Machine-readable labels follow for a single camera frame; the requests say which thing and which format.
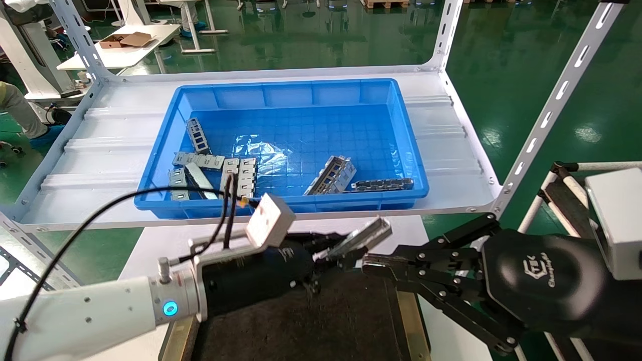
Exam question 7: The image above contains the black work mat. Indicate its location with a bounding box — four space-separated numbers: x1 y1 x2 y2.
160 266 433 361

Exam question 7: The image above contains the dark ladder-shaped metal part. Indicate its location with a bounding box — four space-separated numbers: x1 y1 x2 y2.
186 118 212 155

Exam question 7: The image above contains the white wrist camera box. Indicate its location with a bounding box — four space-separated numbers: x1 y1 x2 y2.
188 193 296 269
584 168 642 280

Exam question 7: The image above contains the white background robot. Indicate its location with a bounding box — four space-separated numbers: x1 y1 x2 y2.
0 0 84 102

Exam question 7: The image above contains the large silver channel part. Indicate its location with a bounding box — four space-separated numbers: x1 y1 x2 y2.
303 155 358 196

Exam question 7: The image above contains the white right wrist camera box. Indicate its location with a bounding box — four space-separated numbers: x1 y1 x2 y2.
584 168 642 280

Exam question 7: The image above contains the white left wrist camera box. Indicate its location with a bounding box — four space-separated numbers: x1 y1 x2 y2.
188 193 296 269

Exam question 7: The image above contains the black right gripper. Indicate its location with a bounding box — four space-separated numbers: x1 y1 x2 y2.
362 214 642 354

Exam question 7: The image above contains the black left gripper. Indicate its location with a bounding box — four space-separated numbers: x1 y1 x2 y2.
198 232 369 321

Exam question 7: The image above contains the grey metal shelf rack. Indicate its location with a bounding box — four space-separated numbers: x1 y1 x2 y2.
0 0 627 301

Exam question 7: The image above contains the clear plastic film sheet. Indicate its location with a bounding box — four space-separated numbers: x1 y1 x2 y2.
233 134 289 176

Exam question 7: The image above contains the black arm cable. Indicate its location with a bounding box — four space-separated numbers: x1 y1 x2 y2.
0 173 251 361

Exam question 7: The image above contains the open flat cardboard box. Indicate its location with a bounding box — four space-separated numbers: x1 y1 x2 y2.
99 32 156 50

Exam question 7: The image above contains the blue plastic bin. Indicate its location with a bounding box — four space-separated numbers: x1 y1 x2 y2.
134 78 430 220

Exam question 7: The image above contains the long dark metal part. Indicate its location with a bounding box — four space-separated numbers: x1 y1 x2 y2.
351 178 415 193

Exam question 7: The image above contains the silver metal bracket part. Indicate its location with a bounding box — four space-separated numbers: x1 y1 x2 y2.
168 168 191 201
172 152 226 171
313 217 393 262
185 161 219 200
237 158 258 199
219 158 240 200

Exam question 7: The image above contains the white table leg base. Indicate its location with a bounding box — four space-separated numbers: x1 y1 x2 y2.
181 0 229 55

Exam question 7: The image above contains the white tube rack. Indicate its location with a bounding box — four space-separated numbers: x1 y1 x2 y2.
517 160 642 361

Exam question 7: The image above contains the white side table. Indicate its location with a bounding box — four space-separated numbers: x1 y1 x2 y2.
0 270 55 303

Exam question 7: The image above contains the white table with rounded corners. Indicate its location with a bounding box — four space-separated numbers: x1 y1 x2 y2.
57 24 182 71

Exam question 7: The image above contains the person in yellow coat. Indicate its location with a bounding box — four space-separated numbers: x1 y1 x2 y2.
0 82 66 148

